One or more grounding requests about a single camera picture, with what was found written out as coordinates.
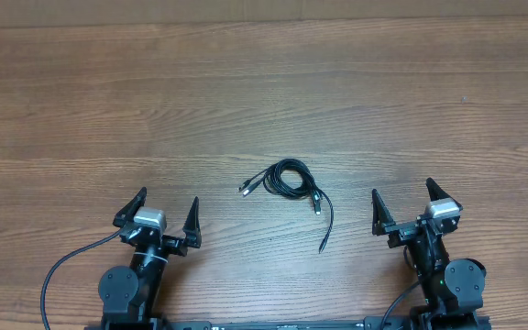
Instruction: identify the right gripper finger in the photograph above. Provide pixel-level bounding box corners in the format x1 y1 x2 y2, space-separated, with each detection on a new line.
425 177 463 211
371 189 396 236

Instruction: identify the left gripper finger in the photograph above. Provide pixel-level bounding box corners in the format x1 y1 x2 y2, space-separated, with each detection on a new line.
113 187 147 228
182 196 202 248

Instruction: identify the black USB cable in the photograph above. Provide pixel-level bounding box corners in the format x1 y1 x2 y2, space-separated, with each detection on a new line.
238 158 335 254

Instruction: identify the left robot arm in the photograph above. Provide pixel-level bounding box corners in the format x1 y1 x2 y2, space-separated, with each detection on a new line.
98 187 202 329

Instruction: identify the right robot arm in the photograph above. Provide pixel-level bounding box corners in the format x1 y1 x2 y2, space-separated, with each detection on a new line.
371 178 491 330

